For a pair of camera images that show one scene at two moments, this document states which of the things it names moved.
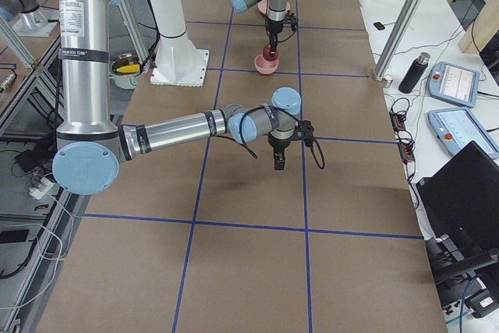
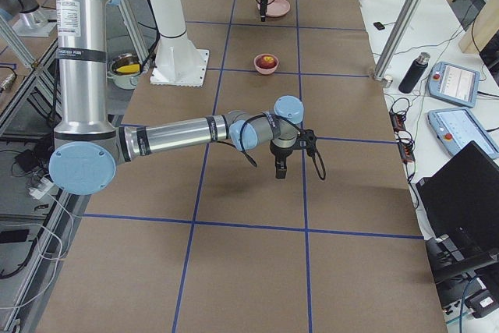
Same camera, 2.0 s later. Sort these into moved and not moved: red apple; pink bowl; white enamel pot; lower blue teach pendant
Moved: red apple
Not moved: pink bowl; lower blue teach pendant; white enamel pot
